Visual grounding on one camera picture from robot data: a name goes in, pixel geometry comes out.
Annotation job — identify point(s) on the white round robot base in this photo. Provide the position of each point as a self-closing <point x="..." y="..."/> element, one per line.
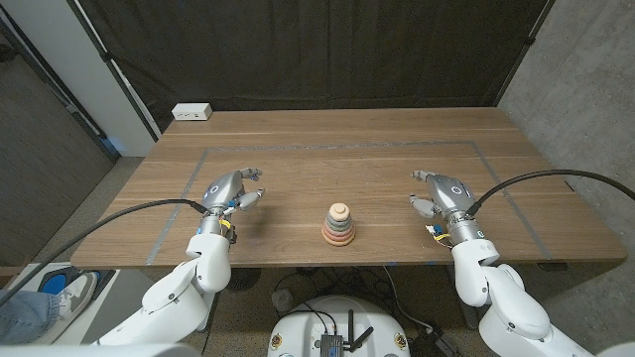
<point x="297" y="327"/>

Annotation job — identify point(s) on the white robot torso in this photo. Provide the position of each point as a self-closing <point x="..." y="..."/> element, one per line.
<point x="99" y="351"/>

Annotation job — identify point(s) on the pink toy disc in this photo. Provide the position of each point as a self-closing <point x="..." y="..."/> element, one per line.
<point x="338" y="235"/>

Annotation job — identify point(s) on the black backdrop stand pole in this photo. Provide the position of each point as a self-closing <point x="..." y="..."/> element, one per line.
<point x="105" y="55"/>
<point x="530" y="40"/>

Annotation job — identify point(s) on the black round floor fan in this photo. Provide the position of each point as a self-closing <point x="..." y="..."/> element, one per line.
<point x="241" y="278"/>

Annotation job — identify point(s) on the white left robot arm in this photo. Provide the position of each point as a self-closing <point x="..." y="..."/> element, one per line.
<point x="183" y="292"/>

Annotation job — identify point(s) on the white power strip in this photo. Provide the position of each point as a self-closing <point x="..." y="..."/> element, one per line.
<point x="191" y="111"/>

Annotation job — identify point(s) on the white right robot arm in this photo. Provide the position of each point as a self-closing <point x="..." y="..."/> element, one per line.
<point x="506" y="302"/>

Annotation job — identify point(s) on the black box on floor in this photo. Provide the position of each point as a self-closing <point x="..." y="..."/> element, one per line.
<point x="431" y="345"/>

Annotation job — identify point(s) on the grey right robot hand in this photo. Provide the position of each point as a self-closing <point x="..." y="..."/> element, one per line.
<point x="449" y="193"/>

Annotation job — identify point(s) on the grey toy disc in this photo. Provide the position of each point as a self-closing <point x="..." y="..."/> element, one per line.
<point x="339" y="222"/>

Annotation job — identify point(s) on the blue foot pedal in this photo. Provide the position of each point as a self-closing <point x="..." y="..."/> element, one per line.
<point x="57" y="282"/>

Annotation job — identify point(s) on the white floor platform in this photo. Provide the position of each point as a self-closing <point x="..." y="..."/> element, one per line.
<point x="119" y="307"/>

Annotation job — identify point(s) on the grey radio module with antennas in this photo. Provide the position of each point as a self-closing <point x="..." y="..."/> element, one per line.
<point x="331" y="343"/>

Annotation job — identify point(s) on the small beige toy disc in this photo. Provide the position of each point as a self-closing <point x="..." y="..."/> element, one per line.
<point x="339" y="211"/>

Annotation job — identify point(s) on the grey round floor object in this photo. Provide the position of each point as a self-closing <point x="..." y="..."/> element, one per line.
<point x="283" y="300"/>

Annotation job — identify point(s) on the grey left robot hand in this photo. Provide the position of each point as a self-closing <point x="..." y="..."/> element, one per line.
<point x="225" y="191"/>

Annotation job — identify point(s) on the red toy disc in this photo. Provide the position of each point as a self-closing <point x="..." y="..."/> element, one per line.
<point x="338" y="239"/>

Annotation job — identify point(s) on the large orange toy disc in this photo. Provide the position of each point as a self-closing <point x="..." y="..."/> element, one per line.
<point x="338" y="243"/>

